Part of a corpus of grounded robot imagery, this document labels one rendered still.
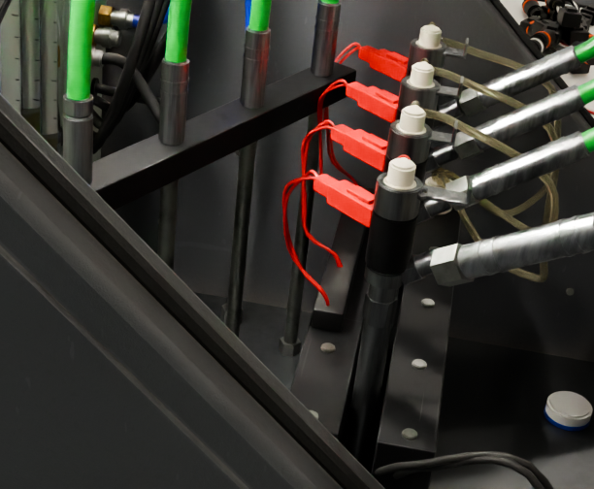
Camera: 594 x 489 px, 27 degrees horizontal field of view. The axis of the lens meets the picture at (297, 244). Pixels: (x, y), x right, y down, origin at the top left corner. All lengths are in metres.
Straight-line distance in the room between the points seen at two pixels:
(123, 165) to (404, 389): 0.24
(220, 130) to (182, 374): 0.48
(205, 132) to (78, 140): 0.13
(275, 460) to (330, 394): 0.40
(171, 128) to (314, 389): 0.20
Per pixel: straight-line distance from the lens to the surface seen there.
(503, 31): 1.02
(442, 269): 0.64
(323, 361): 0.84
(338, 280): 0.90
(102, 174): 0.79
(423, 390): 0.83
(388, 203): 0.73
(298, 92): 0.93
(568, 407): 1.08
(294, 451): 0.41
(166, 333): 0.39
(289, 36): 1.04
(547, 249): 0.61
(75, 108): 0.75
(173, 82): 0.81
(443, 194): 0.73
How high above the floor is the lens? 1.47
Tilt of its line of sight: 30 degrees down
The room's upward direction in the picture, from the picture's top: 6 degrees clockwise
